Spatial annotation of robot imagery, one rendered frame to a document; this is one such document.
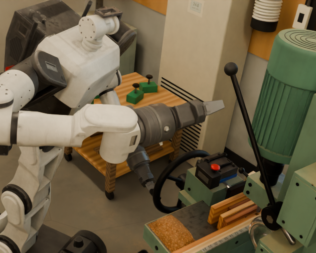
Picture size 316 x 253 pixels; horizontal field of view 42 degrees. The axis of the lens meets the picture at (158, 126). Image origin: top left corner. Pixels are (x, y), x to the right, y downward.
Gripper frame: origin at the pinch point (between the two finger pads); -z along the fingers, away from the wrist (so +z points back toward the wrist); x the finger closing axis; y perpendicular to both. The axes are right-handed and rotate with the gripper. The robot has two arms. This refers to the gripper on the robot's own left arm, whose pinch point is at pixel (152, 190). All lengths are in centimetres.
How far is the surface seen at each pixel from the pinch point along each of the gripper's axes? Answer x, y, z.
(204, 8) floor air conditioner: -60, 73, 95
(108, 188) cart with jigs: -90, -29, 30
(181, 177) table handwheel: 5.5, 12.1, -2.0
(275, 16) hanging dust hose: -53, 104, 67
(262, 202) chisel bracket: 36, 29, -25
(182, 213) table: 27.4, 6.7, -16.1
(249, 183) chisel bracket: 35.9, 28.5, -18.0
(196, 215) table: 26.8, 10.5, -18.7
